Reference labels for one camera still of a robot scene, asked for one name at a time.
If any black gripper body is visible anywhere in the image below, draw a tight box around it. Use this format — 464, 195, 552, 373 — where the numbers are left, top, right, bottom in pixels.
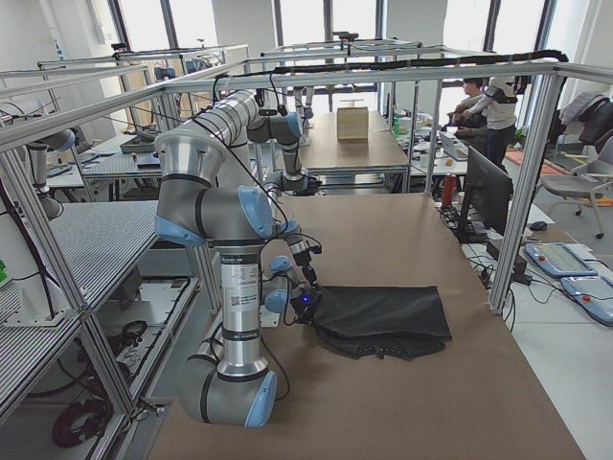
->
290, 286, 323, 324
291, 241, 322, 286

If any black printed t-shirt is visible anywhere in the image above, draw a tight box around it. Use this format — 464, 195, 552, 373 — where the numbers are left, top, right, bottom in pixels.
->
310, 286, 452, 360

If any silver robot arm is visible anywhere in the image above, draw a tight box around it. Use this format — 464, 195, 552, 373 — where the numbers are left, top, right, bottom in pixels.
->
155, 126, 283, 428
181, 90, 308, 247

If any cardboard box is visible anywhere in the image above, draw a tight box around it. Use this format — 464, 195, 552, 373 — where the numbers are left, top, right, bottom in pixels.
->
336, 106, 369, 141

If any red water bottle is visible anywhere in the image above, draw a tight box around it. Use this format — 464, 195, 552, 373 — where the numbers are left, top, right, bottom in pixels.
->
442, 174, 456, 207

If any black computer monitor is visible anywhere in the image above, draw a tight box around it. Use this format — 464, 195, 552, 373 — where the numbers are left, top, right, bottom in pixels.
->
457, 147, 512, 243

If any seated person grey jacket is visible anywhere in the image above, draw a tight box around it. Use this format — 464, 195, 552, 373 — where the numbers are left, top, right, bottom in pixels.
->
462, 77, 517, 173

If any blue teach pendant far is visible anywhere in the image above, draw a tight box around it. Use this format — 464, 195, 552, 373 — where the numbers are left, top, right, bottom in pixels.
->
524, 242, 598, 278

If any blue teach pendant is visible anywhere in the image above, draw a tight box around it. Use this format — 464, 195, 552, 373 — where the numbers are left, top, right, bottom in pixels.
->
560, 276, 613, 326
524, 242, 598, 278

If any grey office chair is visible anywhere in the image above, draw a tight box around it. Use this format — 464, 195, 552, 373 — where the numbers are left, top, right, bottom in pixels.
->
536, 137, 612, 240

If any blue teach pendant near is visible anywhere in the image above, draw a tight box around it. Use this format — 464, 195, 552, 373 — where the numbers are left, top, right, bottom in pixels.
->
560, 276, 613, 326

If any aluminium cage frame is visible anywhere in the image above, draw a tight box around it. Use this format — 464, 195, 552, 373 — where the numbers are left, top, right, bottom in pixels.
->
0, 54, 571, 418

